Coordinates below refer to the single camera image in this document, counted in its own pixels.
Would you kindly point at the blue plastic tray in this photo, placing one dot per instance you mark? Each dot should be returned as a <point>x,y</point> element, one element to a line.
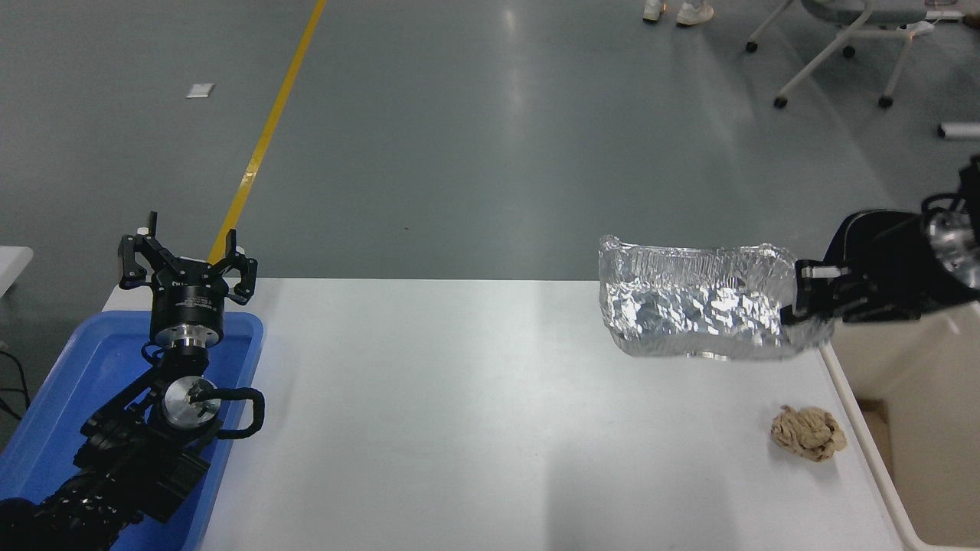
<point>84,360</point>

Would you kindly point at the crumpled tan paper ball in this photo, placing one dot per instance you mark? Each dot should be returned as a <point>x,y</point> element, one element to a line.
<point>808,435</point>

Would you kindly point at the small white side table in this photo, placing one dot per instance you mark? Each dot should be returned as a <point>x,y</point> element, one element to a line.
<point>11,268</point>

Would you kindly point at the grey wheeled office chair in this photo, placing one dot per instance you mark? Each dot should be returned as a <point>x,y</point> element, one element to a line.
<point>850,23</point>

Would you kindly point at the large pale bin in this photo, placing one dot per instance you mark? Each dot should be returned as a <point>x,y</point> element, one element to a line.
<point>926,398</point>

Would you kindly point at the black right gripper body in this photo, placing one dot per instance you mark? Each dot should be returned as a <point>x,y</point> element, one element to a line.
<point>888,260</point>

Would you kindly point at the foil tray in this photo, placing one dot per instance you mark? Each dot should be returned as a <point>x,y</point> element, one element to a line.
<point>689,306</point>

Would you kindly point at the person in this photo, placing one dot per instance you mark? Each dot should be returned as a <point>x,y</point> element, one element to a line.
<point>693,11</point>

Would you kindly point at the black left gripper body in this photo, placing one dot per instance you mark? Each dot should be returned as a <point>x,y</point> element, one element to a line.
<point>187,302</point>

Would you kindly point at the white bar on floor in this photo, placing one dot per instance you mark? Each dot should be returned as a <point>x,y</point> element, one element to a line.
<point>958,131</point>

